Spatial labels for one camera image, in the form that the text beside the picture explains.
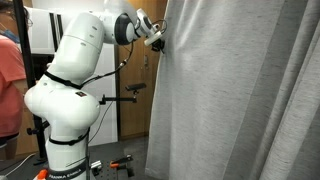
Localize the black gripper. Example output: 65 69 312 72
151 38 167 55

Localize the grey woven curtain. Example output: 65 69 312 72
144 0 320 180

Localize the brown wooden door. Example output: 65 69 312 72
114 0 169 141

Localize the orange black bar clamp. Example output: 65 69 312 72
35 168 50 180
109 153 135 170

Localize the black perforated breadboard plate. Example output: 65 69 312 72
89 159 136 180

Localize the black tripod pole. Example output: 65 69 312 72
12 0 49 166

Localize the person in pink shirt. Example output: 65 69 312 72
0 0 33 161

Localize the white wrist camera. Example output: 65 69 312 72
143 29 164 47

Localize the black stereo camera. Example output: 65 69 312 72
125 82 148 95

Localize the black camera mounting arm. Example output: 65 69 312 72
98 94 138 107

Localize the thin black camera cable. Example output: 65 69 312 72
88 100 115 144

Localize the white floor cable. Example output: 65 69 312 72
4 152 36 178

